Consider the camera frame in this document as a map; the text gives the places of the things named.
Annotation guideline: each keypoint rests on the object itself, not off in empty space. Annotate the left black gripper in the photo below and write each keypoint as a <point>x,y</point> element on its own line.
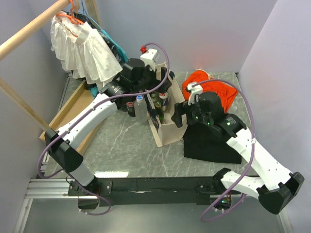
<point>153,74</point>

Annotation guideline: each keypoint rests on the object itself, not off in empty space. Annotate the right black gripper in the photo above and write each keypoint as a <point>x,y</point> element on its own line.
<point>181,108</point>

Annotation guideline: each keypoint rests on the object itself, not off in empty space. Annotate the pocari sweat plastic bottle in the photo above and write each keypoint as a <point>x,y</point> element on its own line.
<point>141,109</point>

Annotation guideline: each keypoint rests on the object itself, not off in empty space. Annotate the coca-cola glass bottle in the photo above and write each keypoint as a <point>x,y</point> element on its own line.
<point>131,108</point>

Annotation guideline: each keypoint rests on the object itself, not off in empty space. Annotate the cream canvas tote bag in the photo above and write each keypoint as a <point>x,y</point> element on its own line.
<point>166,132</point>

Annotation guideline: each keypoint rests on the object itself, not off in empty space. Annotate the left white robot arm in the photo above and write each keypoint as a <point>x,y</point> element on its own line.
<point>62,144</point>

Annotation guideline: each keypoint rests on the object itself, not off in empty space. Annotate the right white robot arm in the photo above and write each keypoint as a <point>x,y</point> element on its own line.
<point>275,186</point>

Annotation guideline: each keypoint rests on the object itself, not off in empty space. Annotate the orange cloth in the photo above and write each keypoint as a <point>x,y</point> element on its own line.
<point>226,93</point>

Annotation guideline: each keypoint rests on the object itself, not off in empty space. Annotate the red bull can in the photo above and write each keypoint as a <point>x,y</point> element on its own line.
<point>164,99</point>

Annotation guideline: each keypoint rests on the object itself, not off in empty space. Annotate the black cloth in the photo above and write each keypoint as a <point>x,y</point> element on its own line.
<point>200,144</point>

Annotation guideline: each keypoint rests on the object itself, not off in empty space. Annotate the green glass bottle gold cap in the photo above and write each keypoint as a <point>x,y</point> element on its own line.
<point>160,113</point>

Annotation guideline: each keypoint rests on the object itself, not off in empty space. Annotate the teal garment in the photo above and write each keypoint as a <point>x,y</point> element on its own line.
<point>118,52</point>

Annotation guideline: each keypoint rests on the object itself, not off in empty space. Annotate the white ruffled garment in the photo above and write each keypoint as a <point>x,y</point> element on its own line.
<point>81,49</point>

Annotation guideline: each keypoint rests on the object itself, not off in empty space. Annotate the dark floral garment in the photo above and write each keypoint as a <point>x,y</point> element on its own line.
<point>89,20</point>

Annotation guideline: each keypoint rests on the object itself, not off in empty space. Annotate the orange clothes hanger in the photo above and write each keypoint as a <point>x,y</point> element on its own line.
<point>72,19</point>

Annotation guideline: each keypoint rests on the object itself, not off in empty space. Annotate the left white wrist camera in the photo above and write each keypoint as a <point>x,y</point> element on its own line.
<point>149,57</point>

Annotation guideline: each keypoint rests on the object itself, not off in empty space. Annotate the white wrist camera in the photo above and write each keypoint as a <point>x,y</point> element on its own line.
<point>149,57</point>
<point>194,89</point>

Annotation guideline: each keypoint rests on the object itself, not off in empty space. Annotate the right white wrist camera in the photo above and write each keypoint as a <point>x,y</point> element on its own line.
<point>194,89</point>

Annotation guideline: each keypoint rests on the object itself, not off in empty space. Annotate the wooden clothes rail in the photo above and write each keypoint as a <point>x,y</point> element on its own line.
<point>17,39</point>

